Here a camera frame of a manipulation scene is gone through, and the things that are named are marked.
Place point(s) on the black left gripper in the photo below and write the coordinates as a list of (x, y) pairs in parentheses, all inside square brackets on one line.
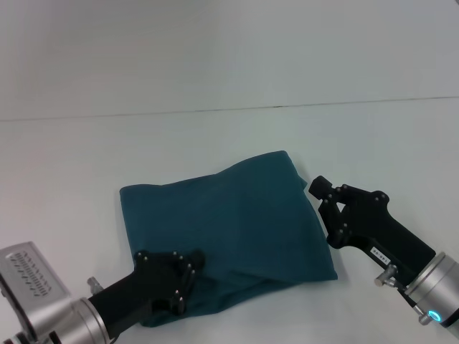
[(140, 286)]

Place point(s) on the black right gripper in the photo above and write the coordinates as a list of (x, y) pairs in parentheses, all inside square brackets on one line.
[(376, 229)]

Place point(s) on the teal blue FREE t-shirt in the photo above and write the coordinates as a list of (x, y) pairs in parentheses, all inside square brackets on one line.
[(222, 229)]

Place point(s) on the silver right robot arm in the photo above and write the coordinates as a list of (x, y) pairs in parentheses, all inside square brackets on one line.
[(437, 290)]

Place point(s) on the small silver wrist plug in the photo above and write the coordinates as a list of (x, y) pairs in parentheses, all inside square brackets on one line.
[(94, 284)]

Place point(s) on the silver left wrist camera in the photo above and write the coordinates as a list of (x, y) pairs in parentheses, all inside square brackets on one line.
[(30, 283)]

